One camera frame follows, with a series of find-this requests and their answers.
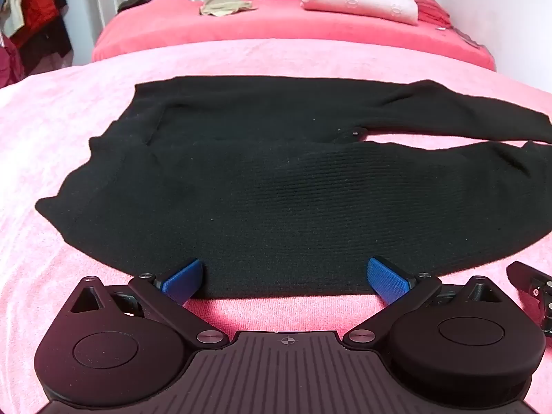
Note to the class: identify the maroon cloth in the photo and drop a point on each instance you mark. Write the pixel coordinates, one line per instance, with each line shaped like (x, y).
(8, 67)

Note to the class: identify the beige cloth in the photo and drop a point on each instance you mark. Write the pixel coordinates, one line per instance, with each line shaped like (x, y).
(224, 5)

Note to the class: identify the red pillow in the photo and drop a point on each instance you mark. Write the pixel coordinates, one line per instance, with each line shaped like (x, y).
(431, 11)

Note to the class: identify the black hanging garment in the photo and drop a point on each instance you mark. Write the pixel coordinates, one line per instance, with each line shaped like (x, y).
(60, 17)

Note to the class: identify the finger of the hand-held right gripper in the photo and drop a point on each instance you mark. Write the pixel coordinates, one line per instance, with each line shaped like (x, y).
(524, 276)

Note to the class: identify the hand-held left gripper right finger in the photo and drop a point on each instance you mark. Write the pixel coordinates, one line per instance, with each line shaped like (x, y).
(388, 282)

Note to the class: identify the coral red bed sheet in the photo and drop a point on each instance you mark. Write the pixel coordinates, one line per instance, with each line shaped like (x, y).
(302, 26)

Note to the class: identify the dark cloth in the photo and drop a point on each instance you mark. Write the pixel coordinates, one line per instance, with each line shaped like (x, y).
(140, 0)

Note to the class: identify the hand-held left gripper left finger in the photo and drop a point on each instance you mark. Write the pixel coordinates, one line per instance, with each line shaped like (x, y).
(186, 281)

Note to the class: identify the pale yellow hanging garment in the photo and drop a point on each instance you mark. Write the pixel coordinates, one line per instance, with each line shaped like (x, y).
(15, 6)

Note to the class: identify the black knit pants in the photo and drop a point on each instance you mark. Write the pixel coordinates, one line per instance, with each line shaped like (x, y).
(267, 189)

